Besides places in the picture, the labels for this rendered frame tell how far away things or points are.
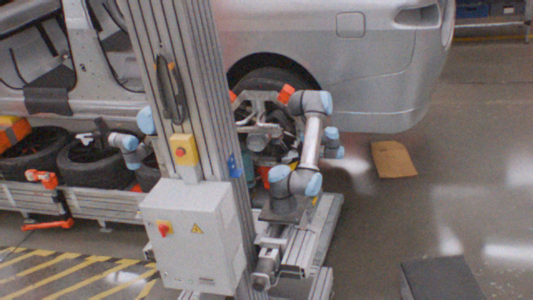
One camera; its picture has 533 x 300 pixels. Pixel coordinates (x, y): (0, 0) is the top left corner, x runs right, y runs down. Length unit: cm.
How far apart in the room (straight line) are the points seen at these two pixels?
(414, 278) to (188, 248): 129
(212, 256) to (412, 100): 169
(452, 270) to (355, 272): 71
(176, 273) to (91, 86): 217
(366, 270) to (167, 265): 153
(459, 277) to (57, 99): 321
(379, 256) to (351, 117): 94
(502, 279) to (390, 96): 129
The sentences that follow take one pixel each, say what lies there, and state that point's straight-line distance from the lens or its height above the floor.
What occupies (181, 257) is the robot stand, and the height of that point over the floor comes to 96.
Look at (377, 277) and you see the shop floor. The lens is 342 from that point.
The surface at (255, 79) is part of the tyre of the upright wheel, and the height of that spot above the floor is 118.
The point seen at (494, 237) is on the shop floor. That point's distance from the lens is 379.
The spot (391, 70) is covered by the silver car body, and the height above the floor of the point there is 119.
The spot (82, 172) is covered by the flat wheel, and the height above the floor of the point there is 48.
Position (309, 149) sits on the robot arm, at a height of 113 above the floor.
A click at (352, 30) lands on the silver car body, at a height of 144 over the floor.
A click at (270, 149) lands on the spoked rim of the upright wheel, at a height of 63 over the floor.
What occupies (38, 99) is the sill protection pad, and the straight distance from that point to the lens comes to 457.
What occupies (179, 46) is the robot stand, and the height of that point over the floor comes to 184.
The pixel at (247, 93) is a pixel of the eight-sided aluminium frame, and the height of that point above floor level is 112.
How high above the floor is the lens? 242
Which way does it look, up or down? 30 degrees down
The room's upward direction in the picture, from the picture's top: 9 degrees counter-clockwise
